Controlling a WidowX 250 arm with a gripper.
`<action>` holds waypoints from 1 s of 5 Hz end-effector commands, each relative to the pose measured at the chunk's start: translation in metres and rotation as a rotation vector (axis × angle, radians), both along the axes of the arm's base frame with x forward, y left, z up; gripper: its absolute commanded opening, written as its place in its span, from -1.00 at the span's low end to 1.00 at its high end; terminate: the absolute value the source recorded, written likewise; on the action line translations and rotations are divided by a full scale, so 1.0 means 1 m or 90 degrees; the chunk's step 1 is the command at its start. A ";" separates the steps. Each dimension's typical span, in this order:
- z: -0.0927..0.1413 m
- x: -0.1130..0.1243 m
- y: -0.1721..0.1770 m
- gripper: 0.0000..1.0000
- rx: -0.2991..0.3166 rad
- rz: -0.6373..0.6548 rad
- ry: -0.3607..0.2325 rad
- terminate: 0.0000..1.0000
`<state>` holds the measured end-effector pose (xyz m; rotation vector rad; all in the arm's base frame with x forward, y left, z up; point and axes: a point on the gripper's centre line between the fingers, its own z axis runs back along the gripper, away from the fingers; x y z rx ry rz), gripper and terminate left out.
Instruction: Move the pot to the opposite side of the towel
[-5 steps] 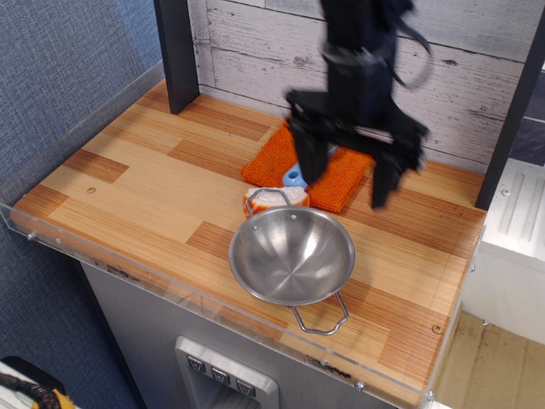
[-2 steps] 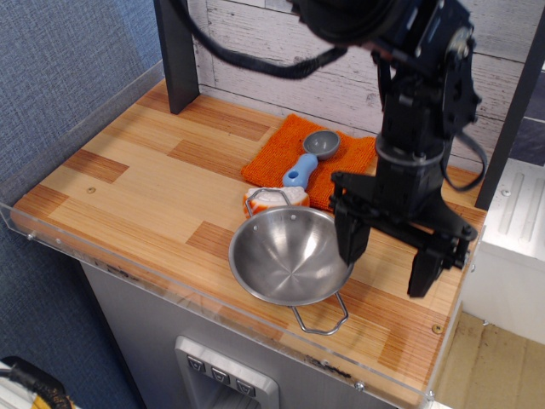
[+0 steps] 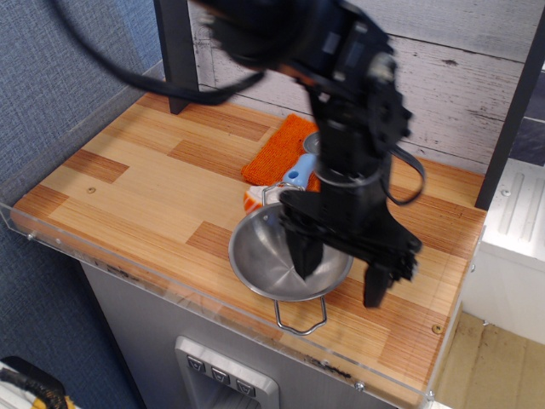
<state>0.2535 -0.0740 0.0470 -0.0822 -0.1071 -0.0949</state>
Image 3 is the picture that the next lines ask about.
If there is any white grooved side unit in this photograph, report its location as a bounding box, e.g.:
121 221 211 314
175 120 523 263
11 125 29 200
462 158 544 343

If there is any grey cabinet front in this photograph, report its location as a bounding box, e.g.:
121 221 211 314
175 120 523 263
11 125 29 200
83 265 389 408

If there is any dark grey right post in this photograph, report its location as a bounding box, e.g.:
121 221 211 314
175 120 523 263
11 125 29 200
474 11 544 210

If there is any blue grey ice cream scoop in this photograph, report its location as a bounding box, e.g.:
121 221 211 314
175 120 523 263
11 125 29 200
282 132 320 189

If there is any dark grey post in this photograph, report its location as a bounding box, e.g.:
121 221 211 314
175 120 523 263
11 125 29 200
474 11 544 210
153 0 199 91

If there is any black and yellow object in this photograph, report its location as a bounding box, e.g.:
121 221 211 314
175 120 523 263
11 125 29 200
1 356 77 409

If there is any orange knitted cloth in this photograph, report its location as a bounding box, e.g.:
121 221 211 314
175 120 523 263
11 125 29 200
241 114 318 186

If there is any orange salmon sushi toy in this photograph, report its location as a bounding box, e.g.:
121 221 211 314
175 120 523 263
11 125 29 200
243 186 265 214

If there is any clear acrylic table guard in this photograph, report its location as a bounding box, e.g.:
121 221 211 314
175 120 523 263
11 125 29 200
1 57 491 407

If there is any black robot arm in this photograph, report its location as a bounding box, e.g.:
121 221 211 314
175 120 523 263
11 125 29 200
204 1 423 308

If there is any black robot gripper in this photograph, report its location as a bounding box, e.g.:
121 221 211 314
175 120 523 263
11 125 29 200
279 170 422 308

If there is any stainless steel colander bowl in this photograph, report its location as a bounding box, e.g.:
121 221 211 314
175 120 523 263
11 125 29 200
228 182 353 336

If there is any silver dispenser button panel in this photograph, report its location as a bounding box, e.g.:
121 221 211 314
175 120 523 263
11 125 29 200
175 336 280 408

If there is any dark grey left post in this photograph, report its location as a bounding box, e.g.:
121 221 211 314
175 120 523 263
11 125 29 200
153 0 199 91

